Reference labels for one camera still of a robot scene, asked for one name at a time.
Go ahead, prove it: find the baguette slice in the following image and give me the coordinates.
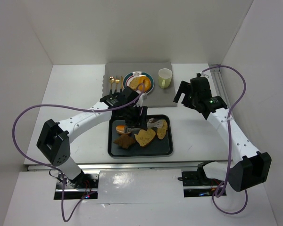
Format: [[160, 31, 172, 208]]
[[129, 77, 143, 89]]

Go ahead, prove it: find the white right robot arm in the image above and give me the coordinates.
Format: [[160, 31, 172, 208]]
[[174, 74, 272, 192]]

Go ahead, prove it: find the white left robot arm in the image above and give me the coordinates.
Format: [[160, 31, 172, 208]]
[[37, 87, 147, 187]]

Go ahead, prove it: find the large seeded bread slice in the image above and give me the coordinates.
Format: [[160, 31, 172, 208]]
[[134, 129, 156, 147]]

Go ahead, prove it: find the narrow seeded bread slice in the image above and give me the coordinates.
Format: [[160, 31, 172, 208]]
[[157, 119, 168, 140]]

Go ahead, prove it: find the glazed round bun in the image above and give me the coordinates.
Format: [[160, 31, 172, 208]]
[[116, 125, 131, 135]]

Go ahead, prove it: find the pale green mug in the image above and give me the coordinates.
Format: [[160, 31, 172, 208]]
[[158, 68, 173, 89]]

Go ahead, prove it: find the black baking tray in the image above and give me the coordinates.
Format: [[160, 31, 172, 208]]
[[108, 114, 173, 158]]

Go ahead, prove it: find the white plate teal rim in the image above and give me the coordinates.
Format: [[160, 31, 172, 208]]
[[122, 71, 155, 94]]

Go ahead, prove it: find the aluminium rail right side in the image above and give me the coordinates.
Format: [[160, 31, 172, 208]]
[[210, 67, 232, 109]]

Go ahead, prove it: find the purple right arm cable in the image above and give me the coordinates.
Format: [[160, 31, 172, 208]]
[[201, 65, 248, 214]]

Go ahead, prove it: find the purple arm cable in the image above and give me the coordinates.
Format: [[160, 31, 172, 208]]
[[201, 65, 248, 214], [12, 82, 146, 222]]

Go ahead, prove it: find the gold knife green handle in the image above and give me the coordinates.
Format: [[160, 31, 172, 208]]
[[119, 76, 123, 92]]

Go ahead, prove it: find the aluminium rail table front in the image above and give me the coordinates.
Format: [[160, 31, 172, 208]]
[[27, 160, 213, 171]]

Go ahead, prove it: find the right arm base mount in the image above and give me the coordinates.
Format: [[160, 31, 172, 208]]
[[177, 161, 221, 198]]

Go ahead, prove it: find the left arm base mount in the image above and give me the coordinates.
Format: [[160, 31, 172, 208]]
[[49, 169, 100, 200]]

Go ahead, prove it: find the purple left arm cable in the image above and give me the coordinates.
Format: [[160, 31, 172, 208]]
[[12, 82, 146, 222]]

